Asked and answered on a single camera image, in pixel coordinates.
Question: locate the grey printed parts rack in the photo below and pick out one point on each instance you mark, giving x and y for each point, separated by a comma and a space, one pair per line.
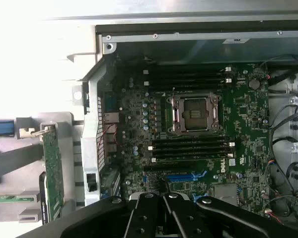
64, 119

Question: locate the metal CPU socket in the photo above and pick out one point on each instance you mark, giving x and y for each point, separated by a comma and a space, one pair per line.
196, 114

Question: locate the hard disk in blue caddy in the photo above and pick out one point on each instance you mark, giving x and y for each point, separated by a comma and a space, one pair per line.
2, 127

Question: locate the metal socket locking lever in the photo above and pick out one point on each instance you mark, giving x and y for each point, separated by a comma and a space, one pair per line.
174, 109

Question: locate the blue expansion slot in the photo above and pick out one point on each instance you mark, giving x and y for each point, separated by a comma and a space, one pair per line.
181, 177

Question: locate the grey chipset heatsink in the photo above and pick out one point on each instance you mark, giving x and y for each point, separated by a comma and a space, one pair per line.
224, 193

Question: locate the green motherboard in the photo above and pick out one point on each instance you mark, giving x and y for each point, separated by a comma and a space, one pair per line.
250, 129

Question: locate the silver coin battery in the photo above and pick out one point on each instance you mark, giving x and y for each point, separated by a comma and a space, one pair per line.
254, 83

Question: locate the black open PC case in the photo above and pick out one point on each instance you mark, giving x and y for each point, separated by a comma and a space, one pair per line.
94, 99

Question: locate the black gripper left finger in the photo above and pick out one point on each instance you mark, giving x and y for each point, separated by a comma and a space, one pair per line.
141, 218

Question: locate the black expansion slot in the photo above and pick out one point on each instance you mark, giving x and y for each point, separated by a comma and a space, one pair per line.
173, 168

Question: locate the green RAM stick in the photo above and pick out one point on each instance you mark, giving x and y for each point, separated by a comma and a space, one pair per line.
2, 199

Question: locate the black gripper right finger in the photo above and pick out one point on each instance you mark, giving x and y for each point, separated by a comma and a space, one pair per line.
178, 218

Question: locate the RAM slot with white latches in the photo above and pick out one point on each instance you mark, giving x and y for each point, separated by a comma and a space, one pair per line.
188, 81
188, 70
188, 158
188, 146

